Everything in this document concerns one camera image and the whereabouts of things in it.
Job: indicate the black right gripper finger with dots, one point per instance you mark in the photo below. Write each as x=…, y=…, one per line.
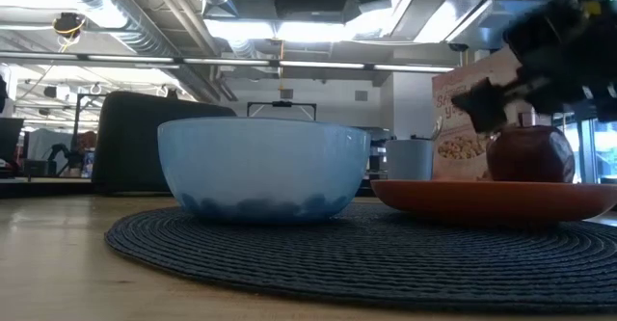
x=484, y=106

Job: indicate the dark red apple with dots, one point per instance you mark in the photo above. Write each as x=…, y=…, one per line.
x=525, y=154

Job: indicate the pink strawberry yogurt cereal box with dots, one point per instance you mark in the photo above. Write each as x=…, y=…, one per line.
x=463, y=167

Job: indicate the orange-red plate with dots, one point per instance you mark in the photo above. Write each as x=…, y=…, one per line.
x=491, y=200

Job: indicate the light blue bowl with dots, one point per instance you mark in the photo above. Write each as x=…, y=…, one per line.
x=260, y=167

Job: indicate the metal spoon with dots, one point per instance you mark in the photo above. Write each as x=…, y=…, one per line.
x=437, y=125

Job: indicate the light blue cup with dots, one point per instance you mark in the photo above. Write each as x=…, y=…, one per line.
x=410, y=159

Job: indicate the dark woven round placemat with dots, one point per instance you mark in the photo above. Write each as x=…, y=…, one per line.
x=337, y=263

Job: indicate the long ceiling light bar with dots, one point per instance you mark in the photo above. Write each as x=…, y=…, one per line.
x=130, y=58

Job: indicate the black toaster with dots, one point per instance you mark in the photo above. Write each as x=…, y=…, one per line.
x=125, y=142

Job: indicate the black monitor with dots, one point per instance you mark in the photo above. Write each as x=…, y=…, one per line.
x=10, y=138

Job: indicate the black ceiling camera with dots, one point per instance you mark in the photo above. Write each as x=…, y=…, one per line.
x=458, y=46

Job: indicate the grey wall vent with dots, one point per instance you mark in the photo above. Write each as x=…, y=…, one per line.
x=361, y=95
x=287, y=94

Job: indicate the black rectangular frame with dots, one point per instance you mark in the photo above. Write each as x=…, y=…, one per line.
x=282, y=103

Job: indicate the silver ventilation duct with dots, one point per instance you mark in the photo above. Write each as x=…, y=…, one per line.
x=144, y=41

